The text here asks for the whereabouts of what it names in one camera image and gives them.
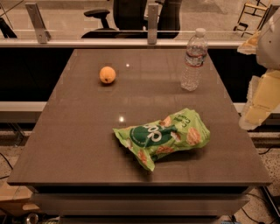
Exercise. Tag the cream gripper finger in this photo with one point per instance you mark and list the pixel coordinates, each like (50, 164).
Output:
(250, 45)
(263, 97)

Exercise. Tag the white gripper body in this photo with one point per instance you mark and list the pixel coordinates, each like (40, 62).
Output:
(269, 44)

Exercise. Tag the clear plastic water bottle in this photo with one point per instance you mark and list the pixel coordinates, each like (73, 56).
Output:
(195, 54)

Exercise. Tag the green snack chip bag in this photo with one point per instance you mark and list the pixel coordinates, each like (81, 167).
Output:
(181, 131)

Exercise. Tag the black office chair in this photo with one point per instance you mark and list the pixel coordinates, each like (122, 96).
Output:
(130, 22)

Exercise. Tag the orange fruit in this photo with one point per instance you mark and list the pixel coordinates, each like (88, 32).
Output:
(107, 75)

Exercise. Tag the wooden stool frame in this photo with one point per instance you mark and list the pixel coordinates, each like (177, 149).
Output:
(252, 16)

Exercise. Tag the middle metal bracket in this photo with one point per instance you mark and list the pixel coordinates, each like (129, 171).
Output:
(152, 23)

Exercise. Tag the metal bracket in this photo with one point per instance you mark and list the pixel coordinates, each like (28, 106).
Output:
(42, 34)
(152, 23)

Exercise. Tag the left metal bracket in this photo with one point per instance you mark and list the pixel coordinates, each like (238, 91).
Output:
(42, 34)

